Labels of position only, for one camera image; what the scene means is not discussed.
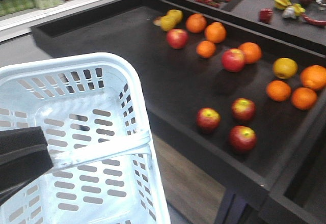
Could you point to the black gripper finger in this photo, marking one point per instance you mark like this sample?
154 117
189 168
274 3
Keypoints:
18 141

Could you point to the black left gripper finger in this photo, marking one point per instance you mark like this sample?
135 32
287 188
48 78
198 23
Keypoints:
21 167

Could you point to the light blue plastic basket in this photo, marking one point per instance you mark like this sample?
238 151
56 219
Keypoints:
91 110

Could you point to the red apple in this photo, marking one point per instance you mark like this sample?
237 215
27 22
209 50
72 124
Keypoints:
243 109
177 38
242 139
208 120
233 60

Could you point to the white supermarket shelf unit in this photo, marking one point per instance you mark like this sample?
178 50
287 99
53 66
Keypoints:
18 16

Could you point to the yellow pear fruit back left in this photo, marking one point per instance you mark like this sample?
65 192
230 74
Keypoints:
167 23

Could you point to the small orange centre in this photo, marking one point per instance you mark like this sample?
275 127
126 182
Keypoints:
206 49

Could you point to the small orange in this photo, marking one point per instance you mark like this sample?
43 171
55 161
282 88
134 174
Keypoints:
206 49
303 98
278 90

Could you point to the orange back left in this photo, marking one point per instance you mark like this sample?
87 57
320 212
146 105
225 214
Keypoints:
196 23

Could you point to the black wood fruit display table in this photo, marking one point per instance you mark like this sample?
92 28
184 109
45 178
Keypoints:
177 84

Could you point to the orange back centre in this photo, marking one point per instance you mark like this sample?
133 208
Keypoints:
215 32

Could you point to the orange behind centre apple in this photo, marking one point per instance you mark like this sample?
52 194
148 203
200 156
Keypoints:
252 52

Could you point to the small orange right inner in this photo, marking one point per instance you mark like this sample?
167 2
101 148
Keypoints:
278 90

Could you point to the red bell pepper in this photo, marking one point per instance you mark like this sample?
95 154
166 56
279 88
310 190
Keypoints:
265 15

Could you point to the small orange right lower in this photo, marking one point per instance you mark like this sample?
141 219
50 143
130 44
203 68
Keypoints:
303 98

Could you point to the white garlic bulb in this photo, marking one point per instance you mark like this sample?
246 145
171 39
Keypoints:
289 13

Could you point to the large orange far right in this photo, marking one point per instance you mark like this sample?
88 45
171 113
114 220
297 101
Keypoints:
313 77

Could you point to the red chili pepper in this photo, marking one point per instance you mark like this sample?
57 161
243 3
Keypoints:
314 22

